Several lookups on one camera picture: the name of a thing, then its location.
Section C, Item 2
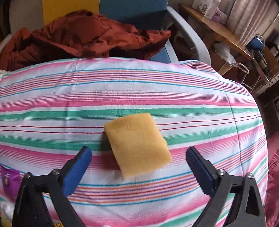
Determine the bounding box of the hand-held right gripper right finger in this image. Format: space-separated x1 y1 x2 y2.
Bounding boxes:
186 147 266 227

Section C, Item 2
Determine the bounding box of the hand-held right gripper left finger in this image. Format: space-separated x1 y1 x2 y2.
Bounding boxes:
13 146 92 227

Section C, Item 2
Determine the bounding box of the yellow sponge block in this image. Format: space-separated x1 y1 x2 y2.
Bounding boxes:
103 113 173 178

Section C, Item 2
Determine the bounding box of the purple snack packet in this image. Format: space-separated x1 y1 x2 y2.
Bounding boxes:
0 166 21 198

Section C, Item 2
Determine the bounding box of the white snack packet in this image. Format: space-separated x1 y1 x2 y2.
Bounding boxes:
0 202 15 227

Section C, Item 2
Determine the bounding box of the striped pink green cloth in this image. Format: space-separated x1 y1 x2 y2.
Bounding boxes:
0 57 270 227

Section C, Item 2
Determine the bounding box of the white plastic bag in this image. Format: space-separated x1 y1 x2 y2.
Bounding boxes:
213 41 232 63

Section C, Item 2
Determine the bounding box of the wooden desk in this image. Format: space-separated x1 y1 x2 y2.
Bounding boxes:
180 3 253 61

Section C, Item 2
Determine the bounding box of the rust red jacket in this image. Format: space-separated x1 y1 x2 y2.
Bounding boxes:
0 9 172 71

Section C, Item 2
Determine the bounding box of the pink tissue box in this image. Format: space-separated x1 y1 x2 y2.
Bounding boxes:
214 8 228 25

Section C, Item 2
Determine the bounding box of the white printed box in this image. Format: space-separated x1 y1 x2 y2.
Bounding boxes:
192 0 222 19

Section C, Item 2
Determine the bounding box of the pink patterned curtain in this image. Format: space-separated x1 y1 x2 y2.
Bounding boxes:
227 0 279 52

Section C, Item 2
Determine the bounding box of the grey yellow blue chair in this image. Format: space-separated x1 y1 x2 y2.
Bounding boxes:
0 0 212 72

